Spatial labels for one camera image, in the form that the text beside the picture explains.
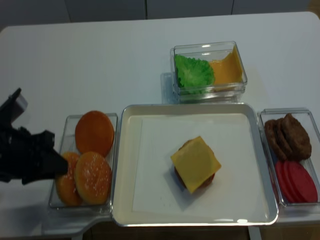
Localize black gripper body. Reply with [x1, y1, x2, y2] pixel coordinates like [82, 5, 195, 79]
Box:
[0, 126, 56, 186]

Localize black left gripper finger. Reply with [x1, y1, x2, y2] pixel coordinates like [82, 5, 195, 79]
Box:
[41, 148, 68, 175]

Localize sesame bun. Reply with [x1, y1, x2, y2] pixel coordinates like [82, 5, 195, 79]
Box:
[55, 152, 83, 206]
[74, 151, 112, 205]

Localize green lettuce leaf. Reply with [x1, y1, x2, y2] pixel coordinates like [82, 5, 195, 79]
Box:
[174, 55, 215, 95]

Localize clear lettuce cheese container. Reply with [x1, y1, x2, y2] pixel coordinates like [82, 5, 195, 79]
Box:
[160, 41, 248, 104]

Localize clear bun container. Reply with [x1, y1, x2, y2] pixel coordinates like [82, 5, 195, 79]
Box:
[48, 110, 118, 215]

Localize plain bottom bun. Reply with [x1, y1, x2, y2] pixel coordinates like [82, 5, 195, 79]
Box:
[75, 110, 115, 157]

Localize white metal tray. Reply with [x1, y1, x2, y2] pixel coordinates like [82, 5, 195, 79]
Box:
[112, 103, 279, 226]

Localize yellow cheese slice on burger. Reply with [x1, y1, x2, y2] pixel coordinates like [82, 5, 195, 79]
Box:
[170, 136, 222, 194]

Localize burger patty on tray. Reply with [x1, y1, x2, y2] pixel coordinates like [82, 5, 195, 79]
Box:
[177, 138, 216, 190]

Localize white paper sheet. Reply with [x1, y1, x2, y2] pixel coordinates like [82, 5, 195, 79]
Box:
[133, 113, 269, 223]

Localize yellow cheese slice in container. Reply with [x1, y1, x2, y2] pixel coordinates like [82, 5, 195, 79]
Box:
[209, 47, 243, 85]

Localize brown patty back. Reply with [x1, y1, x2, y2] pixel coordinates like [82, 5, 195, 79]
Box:
[264, 119, 288, 162]

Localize brown patty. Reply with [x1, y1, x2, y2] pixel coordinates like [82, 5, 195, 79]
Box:
[281, 113, 312, 161]
[264, 119, 288, 162]

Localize red tomato slice back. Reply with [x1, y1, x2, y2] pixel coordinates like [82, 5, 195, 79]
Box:
[275, 161, 291, 202]

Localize red tomato slice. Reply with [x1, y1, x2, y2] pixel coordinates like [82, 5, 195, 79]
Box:
[275, 161, 291, 202]
[283, 161, 318, 203]

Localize clear patty tomato container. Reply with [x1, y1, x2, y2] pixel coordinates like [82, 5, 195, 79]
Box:
[258, 108, 320, 216]

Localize brown patty front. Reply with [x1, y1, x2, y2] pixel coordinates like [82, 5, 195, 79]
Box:
[281, 113, 312, 161]

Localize red tomato slice front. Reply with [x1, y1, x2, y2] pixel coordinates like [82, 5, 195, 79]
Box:
[283, 161, 318, 203]

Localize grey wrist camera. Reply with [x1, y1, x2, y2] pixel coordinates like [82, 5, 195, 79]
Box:
[0, 88, 28, 126]

